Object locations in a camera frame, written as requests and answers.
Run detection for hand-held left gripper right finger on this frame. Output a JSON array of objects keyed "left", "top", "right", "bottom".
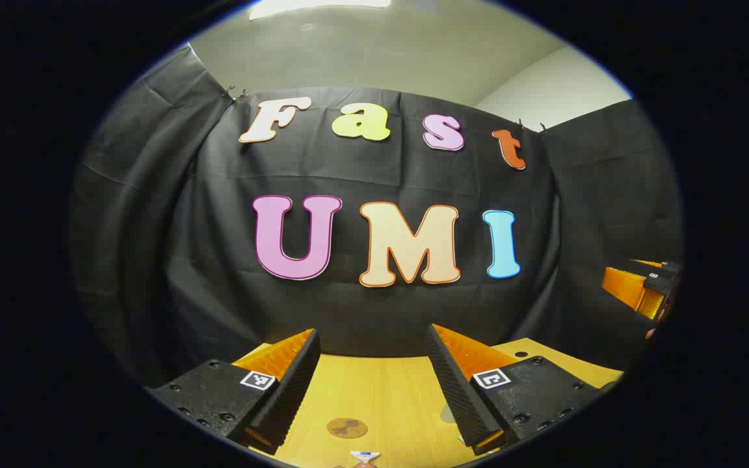
[{"left": 423, "top": 324, "right": 609, "bottom": 456}]

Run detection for black backdrop cloth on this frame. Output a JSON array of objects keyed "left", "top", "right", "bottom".
[{"left": 69, "top": 42, "right": 684, "bottom": 391}]

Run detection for ceiling light panel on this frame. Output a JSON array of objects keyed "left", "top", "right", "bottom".
[{"left": 249, "top": 0, "right": 392, "bottom": 21}]

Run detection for wooden desktop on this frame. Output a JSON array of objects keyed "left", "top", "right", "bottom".
[{"left": 231, "top": 337, "right": 625, "bottom": 468}]

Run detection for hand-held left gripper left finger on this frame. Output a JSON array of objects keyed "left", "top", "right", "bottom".
[{"left": 147, "top": 328, "right": 322, "bottom": 456}]

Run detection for round cork coaster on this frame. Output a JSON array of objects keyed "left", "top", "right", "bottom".
[{"left": 326, "top": 417, "right": 369, "bottom": 439}]

